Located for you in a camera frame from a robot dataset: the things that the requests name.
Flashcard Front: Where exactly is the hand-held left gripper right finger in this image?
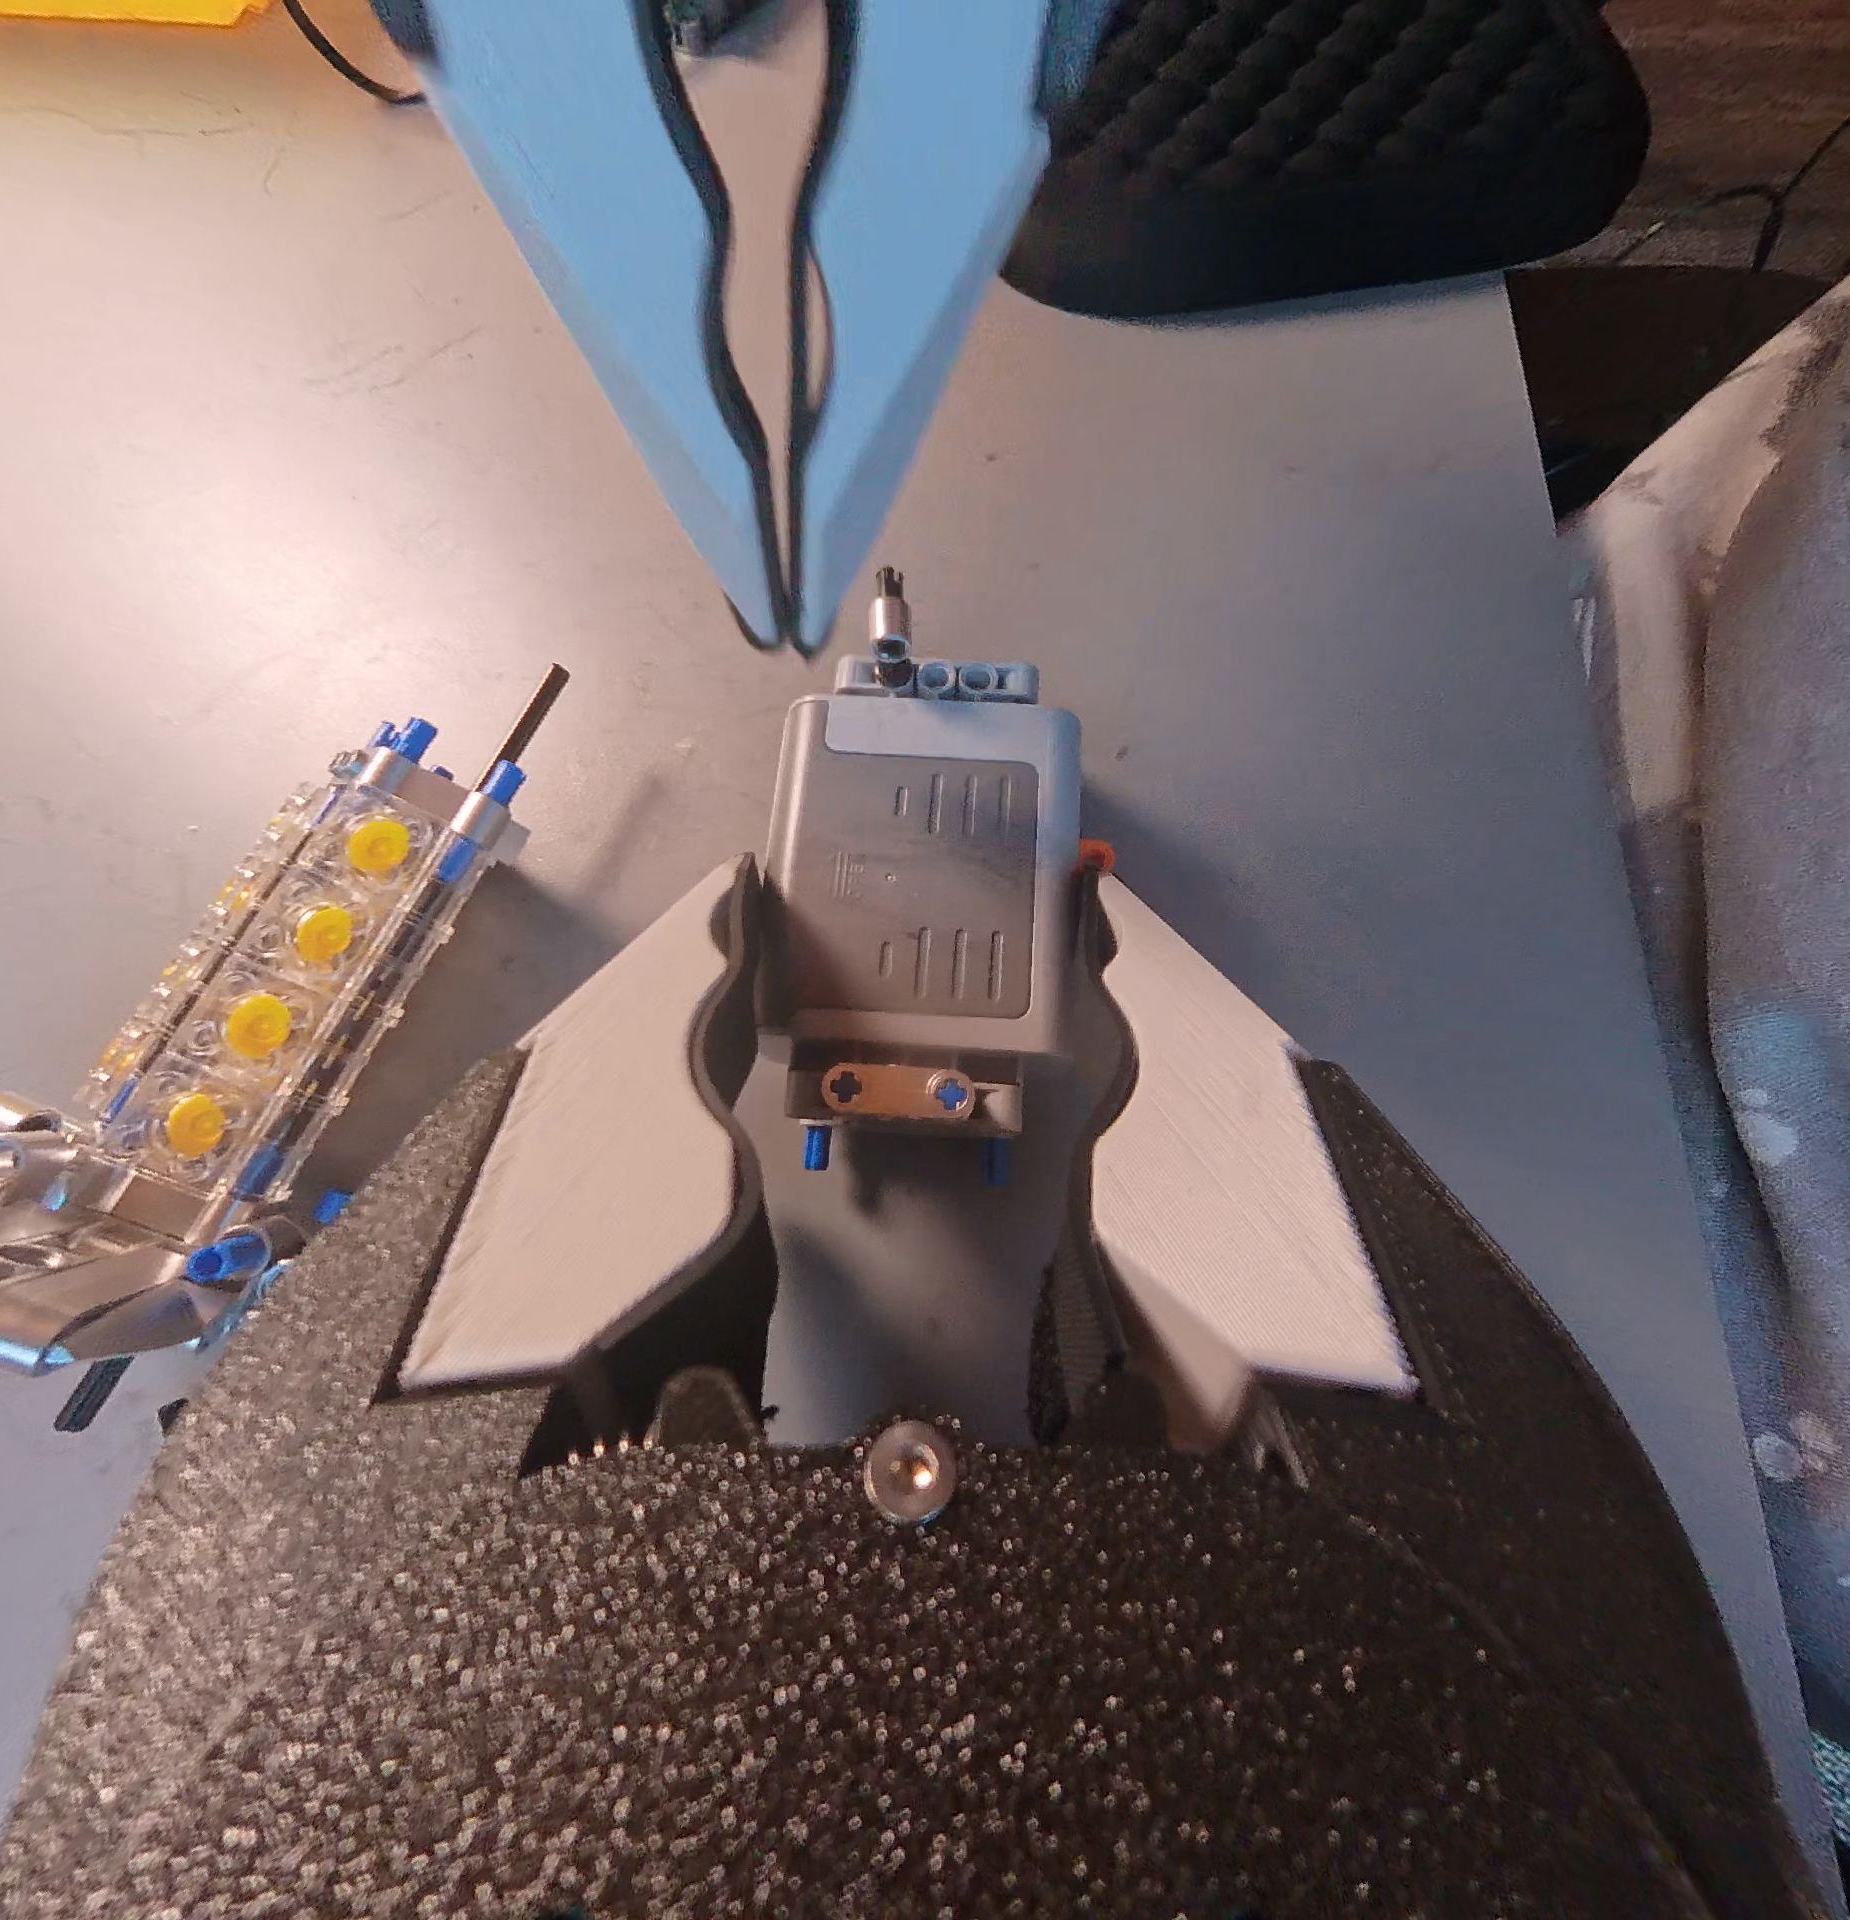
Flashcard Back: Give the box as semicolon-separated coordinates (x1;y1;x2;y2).
1048;869;1427;1461

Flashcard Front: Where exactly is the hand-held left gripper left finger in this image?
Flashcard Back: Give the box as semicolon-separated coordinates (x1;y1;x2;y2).
393;856;779;1414

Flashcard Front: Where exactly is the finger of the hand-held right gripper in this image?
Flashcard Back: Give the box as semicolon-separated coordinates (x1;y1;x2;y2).
412;0;794;651
775;0;1060;656

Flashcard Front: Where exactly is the toy engine model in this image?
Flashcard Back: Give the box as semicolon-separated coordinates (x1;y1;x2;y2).
0;665;575;1428

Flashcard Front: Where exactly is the grey battery box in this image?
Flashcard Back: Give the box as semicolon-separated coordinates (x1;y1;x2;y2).
751;644;1122;1177

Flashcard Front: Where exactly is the black padded armrest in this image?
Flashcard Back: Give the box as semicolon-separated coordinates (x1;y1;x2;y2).
998;0;1653;322

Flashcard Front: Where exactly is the yellow plastic bin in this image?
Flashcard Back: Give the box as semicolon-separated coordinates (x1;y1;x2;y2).
0;0;269;31

